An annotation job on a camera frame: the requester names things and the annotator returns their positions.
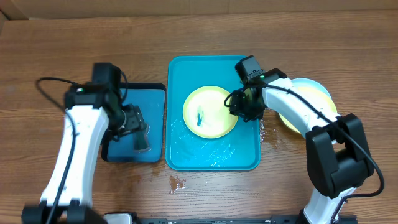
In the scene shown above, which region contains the dark green sponge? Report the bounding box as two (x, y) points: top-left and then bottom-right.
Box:
(133, 129), (150, 152)

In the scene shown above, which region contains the yellow plate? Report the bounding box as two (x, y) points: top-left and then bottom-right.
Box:
(182, 86), (238, 139)
(278, 86), (338, 134)

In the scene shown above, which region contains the light blue plate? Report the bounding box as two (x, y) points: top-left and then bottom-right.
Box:
(292, 78), (331, 99)

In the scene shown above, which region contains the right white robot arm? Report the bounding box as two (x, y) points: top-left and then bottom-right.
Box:
(224, 65), (377, 223)

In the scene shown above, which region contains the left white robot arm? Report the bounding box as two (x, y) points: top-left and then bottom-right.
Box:
(21, 63), (150, 224)

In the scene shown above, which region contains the small dark water tray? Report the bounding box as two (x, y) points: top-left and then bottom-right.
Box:
(101, 83), (166, 163)

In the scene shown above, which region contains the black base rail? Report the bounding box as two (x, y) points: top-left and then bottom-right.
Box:
(102, 212), (358, 224)

